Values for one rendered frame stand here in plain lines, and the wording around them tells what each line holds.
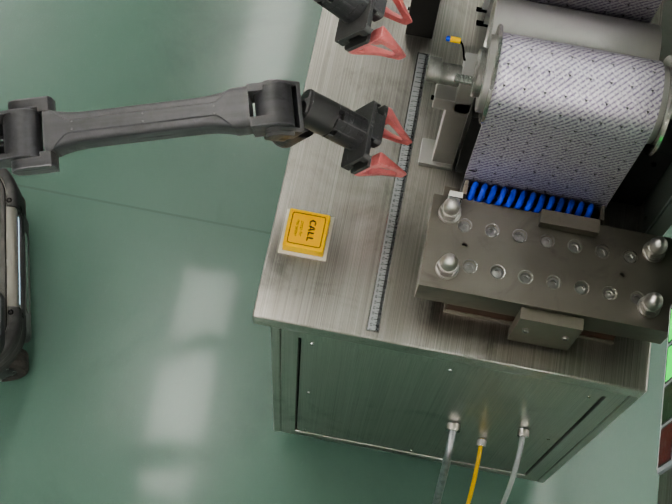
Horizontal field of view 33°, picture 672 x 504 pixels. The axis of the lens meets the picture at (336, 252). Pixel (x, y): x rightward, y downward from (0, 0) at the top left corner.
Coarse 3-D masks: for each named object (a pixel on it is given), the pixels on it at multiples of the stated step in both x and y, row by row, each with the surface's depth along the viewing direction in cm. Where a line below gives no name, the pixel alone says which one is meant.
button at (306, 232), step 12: (300, 216) 194; (312, 216) 194; (324, 216) 194; (288, 228) 193; (300, 228) 193; (312, 228) 193; (324, 228) 193; (288, 240) 192; (300, 240) 192; (312, 240) 192; (324, 240) 193; (300, 252) 194; (312, 252) 192
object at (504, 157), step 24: (480, 144) 175; (504, 144) 174; (528, 144) 172; (552, 144) 171; (576, 144) 170; (480, 168) 182; (504, 168) 181; (528, 168) 179; (552, 168) 178; (576, 168) 176; (600, 168) 175; (624, 168) 173; (552, 192) 185; (576, 192) 184; (600, 192) 182
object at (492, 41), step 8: (488, 40) 169; (496, 40) 164; (488, 56) 163; (488, 64) 162; (488, 72) 162; (488, 80) 163; (664, 80) 162; (488, 88) 163; (664, 88) 162; (480, 96) 164; (664, 96) 162; (480, 104) 165; (664, 104) 162; (480, 112) 168; (664, 112) 162; (656, 120) 163; (656, 128) 163
